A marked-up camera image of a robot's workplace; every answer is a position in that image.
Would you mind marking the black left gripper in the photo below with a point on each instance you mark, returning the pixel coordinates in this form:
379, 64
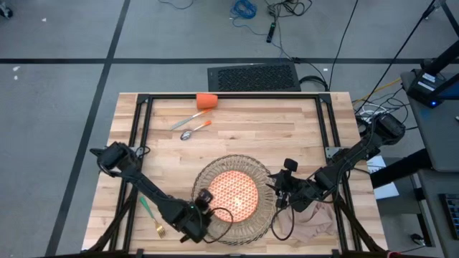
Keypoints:
204, 200

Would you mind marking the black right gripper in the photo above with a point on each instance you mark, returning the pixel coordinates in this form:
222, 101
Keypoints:
301, 191

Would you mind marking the orange white patterned plate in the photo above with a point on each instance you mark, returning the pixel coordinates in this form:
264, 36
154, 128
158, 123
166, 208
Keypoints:
236, 193

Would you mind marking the beige cloth napkin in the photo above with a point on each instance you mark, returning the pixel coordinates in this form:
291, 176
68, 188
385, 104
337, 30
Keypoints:
315, 224

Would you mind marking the round woven straw placemat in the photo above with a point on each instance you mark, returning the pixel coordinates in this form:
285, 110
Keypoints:
251, 234

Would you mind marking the orange plastic cup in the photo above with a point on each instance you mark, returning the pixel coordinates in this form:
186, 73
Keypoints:
207, 101

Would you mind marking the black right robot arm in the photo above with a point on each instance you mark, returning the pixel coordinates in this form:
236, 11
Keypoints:
351, 157

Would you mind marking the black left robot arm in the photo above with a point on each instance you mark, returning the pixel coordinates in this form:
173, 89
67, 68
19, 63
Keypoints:
150, 190

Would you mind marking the white paper sheet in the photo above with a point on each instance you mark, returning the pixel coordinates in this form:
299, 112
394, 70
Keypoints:
387, 191

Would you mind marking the black floor mat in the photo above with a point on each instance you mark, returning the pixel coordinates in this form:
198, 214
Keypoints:
251, 77

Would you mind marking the white power strip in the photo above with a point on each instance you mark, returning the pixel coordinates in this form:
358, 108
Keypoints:
366, 114

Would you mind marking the black desk leg beam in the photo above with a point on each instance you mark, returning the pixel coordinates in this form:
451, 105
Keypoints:
401, 168

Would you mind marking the black computer mouse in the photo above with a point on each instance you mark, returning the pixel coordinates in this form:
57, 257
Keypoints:
417, 239

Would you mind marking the grey desk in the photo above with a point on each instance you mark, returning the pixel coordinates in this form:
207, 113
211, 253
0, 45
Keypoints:
430, 215
441, 143

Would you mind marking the black box with blue light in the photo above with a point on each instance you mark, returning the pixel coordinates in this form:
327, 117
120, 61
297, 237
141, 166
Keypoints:
425, 86

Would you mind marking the black keyboard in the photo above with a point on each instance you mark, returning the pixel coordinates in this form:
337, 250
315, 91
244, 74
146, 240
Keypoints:
452, 215

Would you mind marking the black caster wheel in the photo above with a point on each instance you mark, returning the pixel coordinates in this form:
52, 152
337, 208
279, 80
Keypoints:
5, 12

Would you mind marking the black metal table frame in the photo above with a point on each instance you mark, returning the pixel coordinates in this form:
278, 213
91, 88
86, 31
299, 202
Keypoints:
233, 96

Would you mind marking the black camera stand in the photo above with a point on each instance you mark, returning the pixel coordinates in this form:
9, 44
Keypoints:
444, 57

